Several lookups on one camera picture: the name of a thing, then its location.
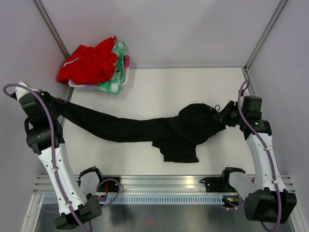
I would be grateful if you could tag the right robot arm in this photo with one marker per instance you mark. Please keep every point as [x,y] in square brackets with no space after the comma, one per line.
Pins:
[267,198]

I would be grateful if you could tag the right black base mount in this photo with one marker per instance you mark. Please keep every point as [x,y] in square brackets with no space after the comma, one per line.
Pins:
[220,184]

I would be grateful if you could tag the white laundry basket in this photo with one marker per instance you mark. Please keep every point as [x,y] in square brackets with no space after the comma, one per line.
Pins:
[114,86]

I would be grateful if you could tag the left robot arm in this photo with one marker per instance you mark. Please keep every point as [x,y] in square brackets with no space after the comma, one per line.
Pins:
[77,200]

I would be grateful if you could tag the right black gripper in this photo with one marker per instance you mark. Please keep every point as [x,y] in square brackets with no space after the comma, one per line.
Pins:
[223,116]

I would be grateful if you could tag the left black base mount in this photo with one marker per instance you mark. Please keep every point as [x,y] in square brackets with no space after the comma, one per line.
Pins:
[108,185]

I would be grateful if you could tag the green white patterned garment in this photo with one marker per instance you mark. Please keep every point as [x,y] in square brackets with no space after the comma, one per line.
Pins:
[120,50]

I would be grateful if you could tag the black trousers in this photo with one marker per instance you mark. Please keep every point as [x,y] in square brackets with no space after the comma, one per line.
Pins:
[176,137]

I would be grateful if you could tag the red garment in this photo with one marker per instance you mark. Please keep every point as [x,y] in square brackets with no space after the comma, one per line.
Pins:
[89,65]

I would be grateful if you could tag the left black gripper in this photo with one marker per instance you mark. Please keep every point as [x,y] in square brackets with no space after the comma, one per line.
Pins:
[58,102]

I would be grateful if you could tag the pink white garment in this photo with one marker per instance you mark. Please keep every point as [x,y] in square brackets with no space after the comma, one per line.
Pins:
[126,63]

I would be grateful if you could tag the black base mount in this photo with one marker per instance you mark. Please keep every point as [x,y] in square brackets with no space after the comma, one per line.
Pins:
[220,184]
[108,185]

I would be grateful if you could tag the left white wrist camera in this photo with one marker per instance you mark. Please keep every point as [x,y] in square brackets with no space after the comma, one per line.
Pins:
[20,92]

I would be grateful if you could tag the aluminium mounting rail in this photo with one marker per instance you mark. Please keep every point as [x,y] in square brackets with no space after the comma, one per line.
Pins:
[153,184]

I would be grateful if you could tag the white slotted cable duct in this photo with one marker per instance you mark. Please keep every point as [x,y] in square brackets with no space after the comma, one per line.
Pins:
[170,199]

